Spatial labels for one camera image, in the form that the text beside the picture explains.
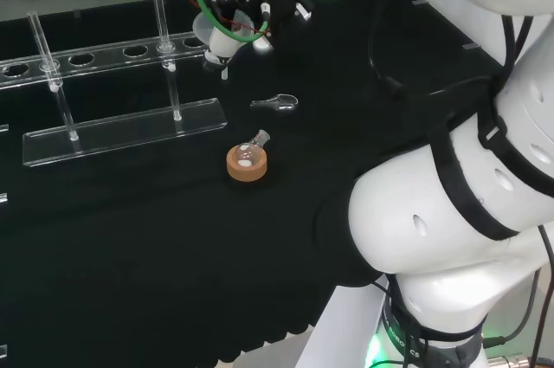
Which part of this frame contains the round-bottom glass flask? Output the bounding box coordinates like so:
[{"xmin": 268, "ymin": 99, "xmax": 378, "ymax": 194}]
[{"xmin": 231, "ymin": 129, "xmax": 272, "ymax": 169}]

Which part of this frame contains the black bench cloth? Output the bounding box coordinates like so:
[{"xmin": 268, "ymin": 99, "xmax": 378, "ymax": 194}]
[{"xmin": 0, "ymin": 0, "xmax": 508, "ymax": 366}]

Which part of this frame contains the clear acrylic funnel stand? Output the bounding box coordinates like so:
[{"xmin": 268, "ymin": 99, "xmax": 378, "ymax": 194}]
[{"xmin": 0, "ymin": 0, "xmax": 229, "ymax": 168}]

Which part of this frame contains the cork ring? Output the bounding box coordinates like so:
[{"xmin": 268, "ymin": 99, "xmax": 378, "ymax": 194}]
[{"xmin": 225, "ymin": 144, "xmax": 268, "ymax": 182}]

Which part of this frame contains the clear plastic funnel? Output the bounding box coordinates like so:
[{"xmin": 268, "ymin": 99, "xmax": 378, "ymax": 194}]
[{"xmin": 191, "ymin": 10, "xmax": 257, "ymax": 81}]

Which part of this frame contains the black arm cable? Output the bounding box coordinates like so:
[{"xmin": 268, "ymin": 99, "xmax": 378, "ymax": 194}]
[{"xmin": 366, "ymin": 0, "xmax": 534, "ymax": 101}]

